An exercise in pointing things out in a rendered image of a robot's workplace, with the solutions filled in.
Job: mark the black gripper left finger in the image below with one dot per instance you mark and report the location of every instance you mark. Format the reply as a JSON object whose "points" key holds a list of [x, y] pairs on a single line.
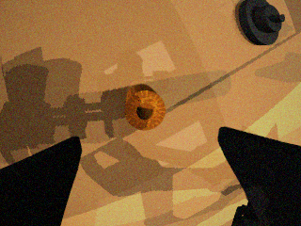
{"points": [[35, 191]]}

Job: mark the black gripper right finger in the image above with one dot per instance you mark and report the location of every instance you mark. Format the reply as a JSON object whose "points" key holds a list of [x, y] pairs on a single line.
{"points": [[269, 171]]}

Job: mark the orange knob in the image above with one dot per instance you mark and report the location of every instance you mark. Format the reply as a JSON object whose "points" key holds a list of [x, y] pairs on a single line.
{"points": [[144, 109]]}

